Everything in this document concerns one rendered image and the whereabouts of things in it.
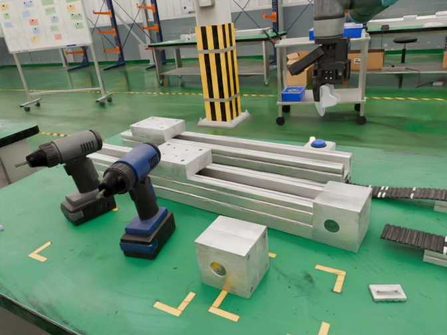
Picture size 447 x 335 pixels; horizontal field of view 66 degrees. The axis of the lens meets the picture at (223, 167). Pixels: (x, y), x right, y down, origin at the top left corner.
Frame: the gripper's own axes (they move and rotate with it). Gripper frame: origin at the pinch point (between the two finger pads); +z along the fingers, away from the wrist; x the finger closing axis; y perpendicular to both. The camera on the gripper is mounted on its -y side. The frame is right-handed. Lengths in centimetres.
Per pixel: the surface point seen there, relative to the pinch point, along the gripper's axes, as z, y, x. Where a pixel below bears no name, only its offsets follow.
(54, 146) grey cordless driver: -5, -44, -55
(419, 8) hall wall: 9, -60, 732
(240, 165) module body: 12.0, -17.0, -18.0
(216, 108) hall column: 74, -202, 224
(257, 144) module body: 8.2, -15.2, -10.6
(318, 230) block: 13.6, 13.1, -37.1
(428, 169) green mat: 16.7, 28.6, 6.5
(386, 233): 13.4, 25.1, -32.8
